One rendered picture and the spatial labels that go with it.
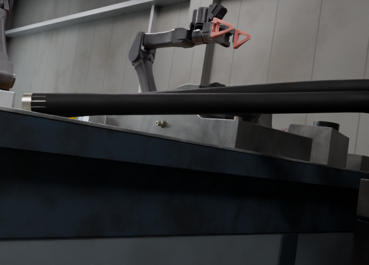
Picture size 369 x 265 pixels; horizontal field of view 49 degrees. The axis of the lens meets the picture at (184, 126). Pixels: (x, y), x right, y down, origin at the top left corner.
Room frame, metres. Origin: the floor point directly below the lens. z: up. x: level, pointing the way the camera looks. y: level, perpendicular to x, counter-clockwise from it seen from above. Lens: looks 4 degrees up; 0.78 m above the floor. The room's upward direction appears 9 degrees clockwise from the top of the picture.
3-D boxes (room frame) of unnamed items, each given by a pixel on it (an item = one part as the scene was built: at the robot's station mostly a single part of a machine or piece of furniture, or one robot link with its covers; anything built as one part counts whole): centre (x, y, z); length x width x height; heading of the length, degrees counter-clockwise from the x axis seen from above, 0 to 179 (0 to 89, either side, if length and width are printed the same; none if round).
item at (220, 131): (1.05, -0.04, 0.87); 0.50 x 0.26 x 0.14; 40
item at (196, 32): (1.44, -0.01, 1.21); 0.07 x 0.06 x 0.07; 46
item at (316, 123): (1.30, -0.45, 0.93); 0.08 x 0.08 x 0.04
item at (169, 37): (1.58, 0.13, 1.17); 0.30 x 0.09 x 0.12; 46
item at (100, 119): (1.21, 0.29, 0.83); 0.13 x 0.05 x 0.05; 39
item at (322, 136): (1.34, -0.26, 0.86); 0.50 x 0.26 x 0.11; 58
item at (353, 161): (1.58, -0.64, 0.84); 0.20 x 0.15 x 0.07; 40
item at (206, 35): (1.40, -0.06, 1.20); 0.10 x 0.07 x 0.07; 136
